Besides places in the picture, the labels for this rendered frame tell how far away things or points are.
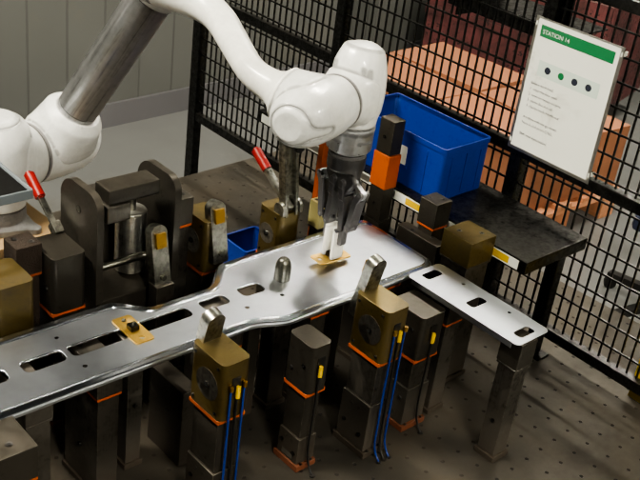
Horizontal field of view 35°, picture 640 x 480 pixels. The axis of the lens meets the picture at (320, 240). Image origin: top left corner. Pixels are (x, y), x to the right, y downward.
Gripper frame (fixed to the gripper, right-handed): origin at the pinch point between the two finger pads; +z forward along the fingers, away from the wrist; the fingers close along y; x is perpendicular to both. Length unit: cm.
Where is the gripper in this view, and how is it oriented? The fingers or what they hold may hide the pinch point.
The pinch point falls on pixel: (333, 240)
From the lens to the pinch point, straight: 203.5
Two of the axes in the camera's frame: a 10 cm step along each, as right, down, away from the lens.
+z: -1.3, 8.6, 4.9
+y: 6.6, 4.4, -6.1
